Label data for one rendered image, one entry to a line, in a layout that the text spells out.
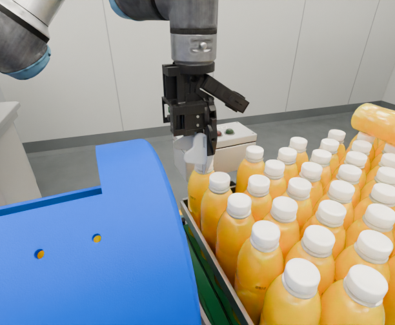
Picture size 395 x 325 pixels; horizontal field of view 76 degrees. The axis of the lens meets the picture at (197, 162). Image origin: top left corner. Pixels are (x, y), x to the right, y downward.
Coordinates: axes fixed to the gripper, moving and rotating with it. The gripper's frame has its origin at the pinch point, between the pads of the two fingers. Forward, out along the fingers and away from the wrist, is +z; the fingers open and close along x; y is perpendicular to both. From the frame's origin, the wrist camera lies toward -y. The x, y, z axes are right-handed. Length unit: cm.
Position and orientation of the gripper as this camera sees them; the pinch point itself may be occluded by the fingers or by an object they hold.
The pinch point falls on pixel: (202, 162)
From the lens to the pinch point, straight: 53.2
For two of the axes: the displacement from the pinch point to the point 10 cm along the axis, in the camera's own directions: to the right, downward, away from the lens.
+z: -0.1, 8.6, 5.0
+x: 3.7, 4.7, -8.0
